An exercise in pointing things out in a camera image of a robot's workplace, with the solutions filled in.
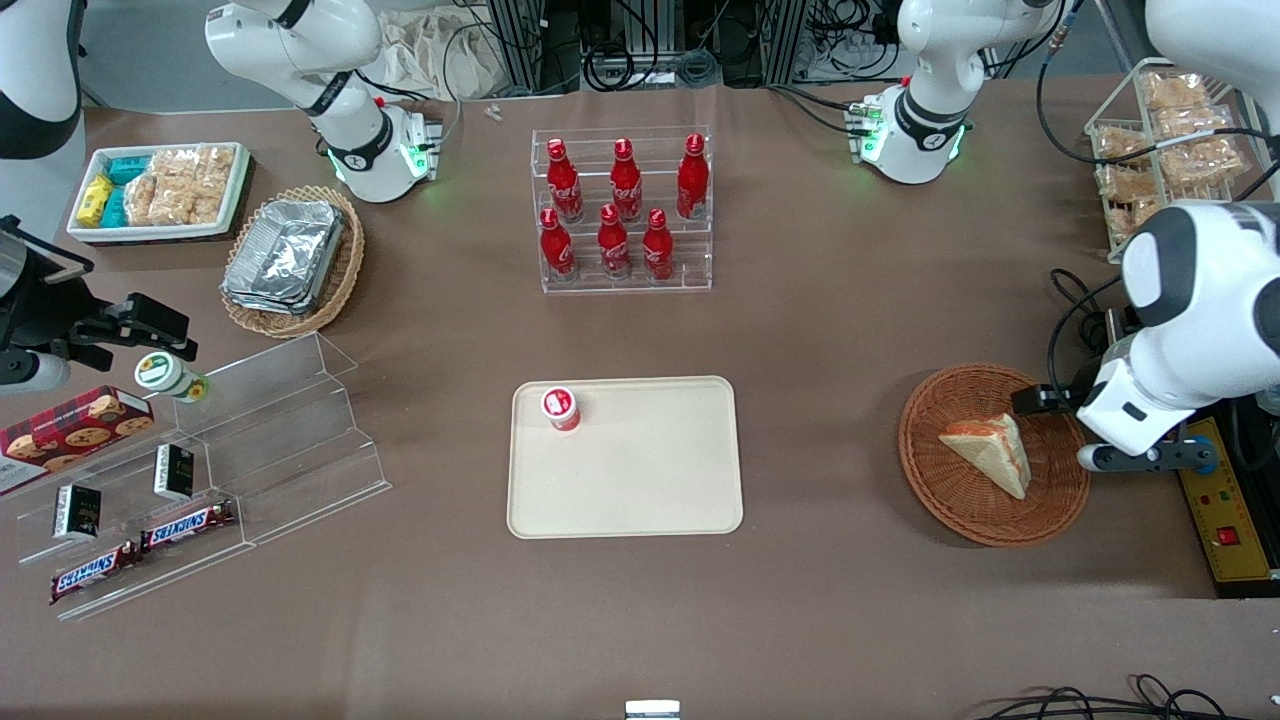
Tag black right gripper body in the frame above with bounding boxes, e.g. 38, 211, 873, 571
0, 215, 103, 353

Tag triangular sandwich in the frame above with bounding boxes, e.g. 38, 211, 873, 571
938, 413, 1032, 500

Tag white rectangular snack tray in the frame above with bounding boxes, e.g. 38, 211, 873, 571
66, 142, 253, 246

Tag brown round wicker basket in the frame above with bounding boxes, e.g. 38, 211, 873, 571
898, 362, 1093, 548

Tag light oval wicker basket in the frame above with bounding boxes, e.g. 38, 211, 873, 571
220, 185, 366, 339

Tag beige plastic serving tray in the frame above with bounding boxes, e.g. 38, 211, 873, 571
506, 376, 745, 540

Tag green lidded white cup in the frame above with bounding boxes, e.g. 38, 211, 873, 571
135, 352, 210, 404

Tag red cookie box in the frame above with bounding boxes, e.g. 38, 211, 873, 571
0, 385, 156, 498

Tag silver foil container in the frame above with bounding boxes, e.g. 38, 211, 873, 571
224, 198, 347, 303
222, 280, 326, 317

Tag yellow snack pack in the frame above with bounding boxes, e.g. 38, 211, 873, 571
78, 175, 115, 229

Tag clear bag rice crackers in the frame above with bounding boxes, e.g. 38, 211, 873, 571
124, 172, 163, 227
190, 146, 237, 224
150, 150, 198, 225

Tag small black box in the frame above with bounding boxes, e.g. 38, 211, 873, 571
52, 484, 103, 542
153, 444, 196, 502

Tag yellow emergency stop box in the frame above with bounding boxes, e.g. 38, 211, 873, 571
1175, 415, 1277, 584

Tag bagged fried snack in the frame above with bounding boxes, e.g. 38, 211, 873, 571
1108, 200, 1161, 251
1152, 105, 1237, 142
1093, 125, 1152, 167
1098, 165, 1166, 207
1160, 135, 1248, 192
1143, 72, 1212, 112

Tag Snickers chocolate bar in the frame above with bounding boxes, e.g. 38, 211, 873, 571
140, 500, 238, 553
50, 541, 144, 606

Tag clear acrylic stepped display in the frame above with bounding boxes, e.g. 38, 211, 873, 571
15, 332, 393, 623

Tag black appliance housing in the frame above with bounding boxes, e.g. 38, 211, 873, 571
1190, 395, 1280, 601

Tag beige cloth bag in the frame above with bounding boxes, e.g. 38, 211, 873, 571
375, 5, 507, 101

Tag red cola bottle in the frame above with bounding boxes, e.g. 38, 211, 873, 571
642, 208, 675, 282
540, 207, 578, 283
598, 204, 633, 280
610, 138, 644, 223
676, 133, 710, 221
547, 138, 585, 224

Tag red lidded cup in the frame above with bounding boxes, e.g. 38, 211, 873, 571
541, 386, 582, 432

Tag clear acrylic bottle rack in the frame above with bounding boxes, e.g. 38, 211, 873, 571
530, 125, 714, 294

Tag white wire rack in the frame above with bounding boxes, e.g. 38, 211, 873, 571
1085, 58, 1280, 264

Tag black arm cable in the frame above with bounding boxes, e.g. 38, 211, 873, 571
1034, 0, 1280, 201

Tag black floor cables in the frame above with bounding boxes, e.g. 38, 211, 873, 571
985, 674, 1276, 720

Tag black base cables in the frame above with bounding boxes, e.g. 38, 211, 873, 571
765, 84, 867, 137

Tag aluminium frame rack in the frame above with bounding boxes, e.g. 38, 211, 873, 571
486, 0, 906, 96

